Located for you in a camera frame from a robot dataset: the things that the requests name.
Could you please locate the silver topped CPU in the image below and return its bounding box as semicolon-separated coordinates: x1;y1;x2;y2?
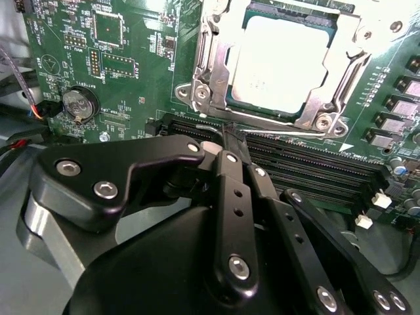
226;0;342;116

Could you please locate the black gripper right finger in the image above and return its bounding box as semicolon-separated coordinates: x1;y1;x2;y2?
236;131;411;315

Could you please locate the wire locking lever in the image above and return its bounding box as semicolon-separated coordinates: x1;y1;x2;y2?
196;123;329;138

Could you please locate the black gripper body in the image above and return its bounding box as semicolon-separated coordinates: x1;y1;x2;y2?
62;205;316;315

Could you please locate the metal socket cover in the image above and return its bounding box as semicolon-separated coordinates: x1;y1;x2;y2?
193;0;373;127

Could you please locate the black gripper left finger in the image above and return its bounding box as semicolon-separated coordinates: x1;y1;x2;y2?
15;129;262;305

